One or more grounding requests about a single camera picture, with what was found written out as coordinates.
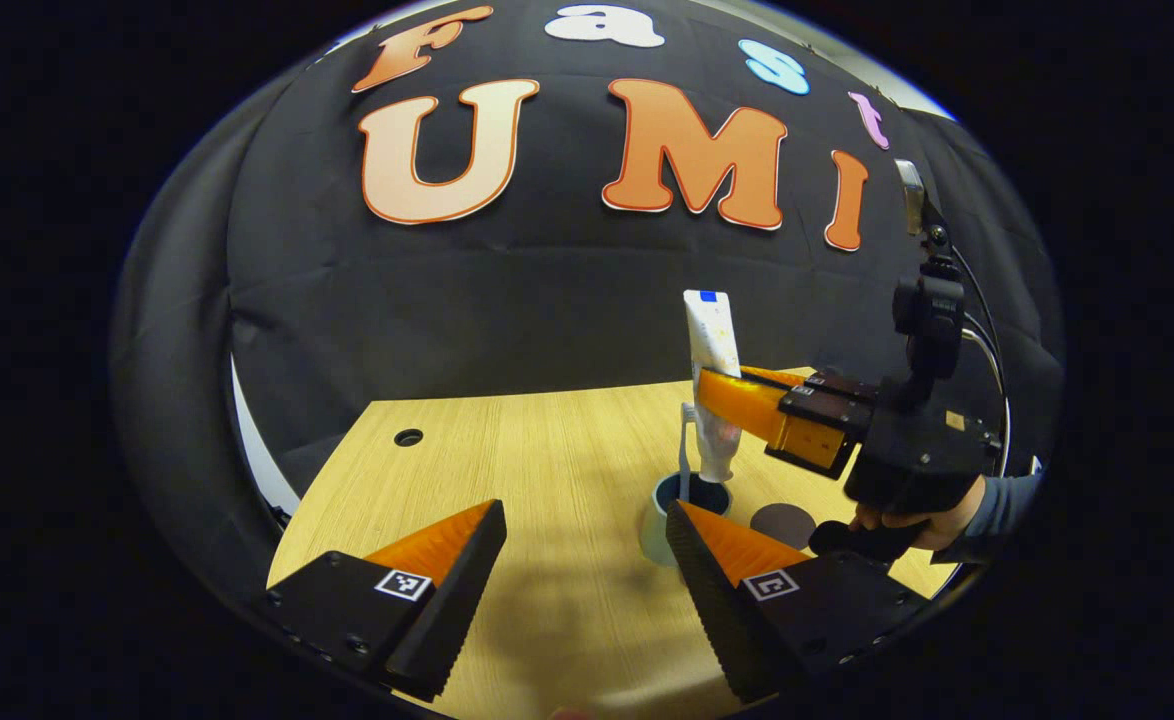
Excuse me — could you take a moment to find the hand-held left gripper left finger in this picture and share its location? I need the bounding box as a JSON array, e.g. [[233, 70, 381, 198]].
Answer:
[[265, 500, 508, 703]]

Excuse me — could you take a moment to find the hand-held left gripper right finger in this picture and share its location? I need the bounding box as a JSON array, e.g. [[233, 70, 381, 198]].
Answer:
[[665, 500, 933, 703]]

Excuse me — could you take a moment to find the white toothbrush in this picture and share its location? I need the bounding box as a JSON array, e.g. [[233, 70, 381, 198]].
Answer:
[[679, 403, 698, 501]]

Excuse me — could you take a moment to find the white toothpaste tube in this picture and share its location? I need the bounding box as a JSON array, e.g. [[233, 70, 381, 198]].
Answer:
[[683, 290, 744, 484]]

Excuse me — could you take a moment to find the blue cup with wooden handle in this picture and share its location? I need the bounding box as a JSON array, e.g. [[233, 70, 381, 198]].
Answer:
[[640, 472, 734, 568]]

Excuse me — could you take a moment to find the dark round coaster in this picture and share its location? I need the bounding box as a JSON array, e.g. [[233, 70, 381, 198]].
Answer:
[[750, 503, 818, 551]]

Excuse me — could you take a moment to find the wooden desktop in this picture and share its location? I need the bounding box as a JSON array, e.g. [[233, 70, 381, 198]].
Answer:
[[267, 368, 958, 720]]

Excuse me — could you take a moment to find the black backdrop cloth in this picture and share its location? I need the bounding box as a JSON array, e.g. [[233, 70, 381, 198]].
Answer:
[[112, 0, 1063, 601]]

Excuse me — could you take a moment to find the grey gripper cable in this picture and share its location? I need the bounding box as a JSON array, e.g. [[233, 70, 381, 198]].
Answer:
[[952, 245, 1013, 476]]

